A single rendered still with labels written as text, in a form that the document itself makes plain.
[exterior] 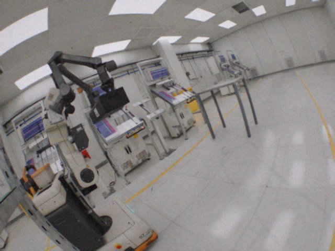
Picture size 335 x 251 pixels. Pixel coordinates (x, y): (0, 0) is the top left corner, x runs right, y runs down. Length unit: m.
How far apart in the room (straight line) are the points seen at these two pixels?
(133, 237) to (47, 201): 0.61
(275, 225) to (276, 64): 7.98
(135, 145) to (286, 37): 8.30
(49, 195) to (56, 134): 0.41
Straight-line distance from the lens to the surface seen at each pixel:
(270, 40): 8.49
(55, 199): 0.91
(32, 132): 2.67
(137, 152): 2.62
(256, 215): 1.14
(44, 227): 0.40
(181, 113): 3.25
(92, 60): 0.97
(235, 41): 8.90
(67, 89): 0.87
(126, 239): 1.07
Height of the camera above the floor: 0.96
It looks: 11 degrees down
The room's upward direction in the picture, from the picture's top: 25 degrees counter-clockwise
